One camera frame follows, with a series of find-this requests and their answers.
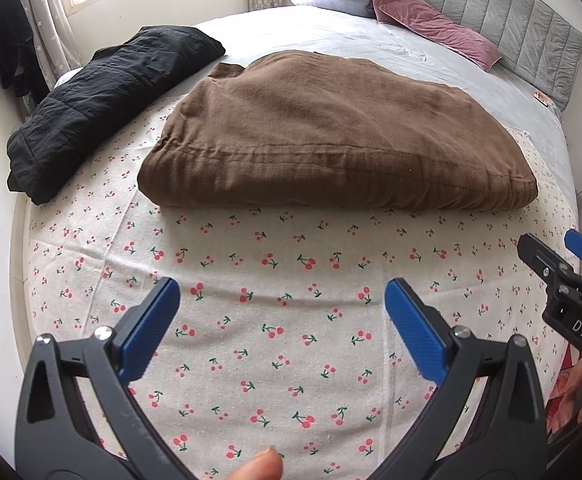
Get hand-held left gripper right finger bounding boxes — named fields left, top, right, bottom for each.
left=366, top=277, right=554, bottom=480

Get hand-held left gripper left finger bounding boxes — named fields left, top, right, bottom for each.
left=15, top=276, right=196, bottom=480

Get brown blanket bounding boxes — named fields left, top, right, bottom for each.
left=137, top=50, right=539, bottom=211

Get dark hanging clothes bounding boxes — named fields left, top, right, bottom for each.
left=0, top=0, right=38, bottom=105

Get person's right hand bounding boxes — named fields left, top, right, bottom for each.
left=565, top=360, right=582, bottom=412

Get person's left hand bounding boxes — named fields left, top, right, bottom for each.
left=218, top=447, right=284, bottom=480

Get cherry print cloth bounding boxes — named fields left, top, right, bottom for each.
left=25, top=85, right=580, bottom=480

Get black padded jacket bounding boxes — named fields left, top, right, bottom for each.
left=6, top=25, right=226, bottom=206

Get grey padded headboard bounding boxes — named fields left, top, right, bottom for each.
left=378, top=0, right=582, bottom=111

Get bed with grey sheet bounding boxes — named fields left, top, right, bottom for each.
left=13, top=5, right=582, bottom=480

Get light blue pillow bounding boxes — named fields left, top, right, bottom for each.
left=289, top=0, right=378, bottom=19

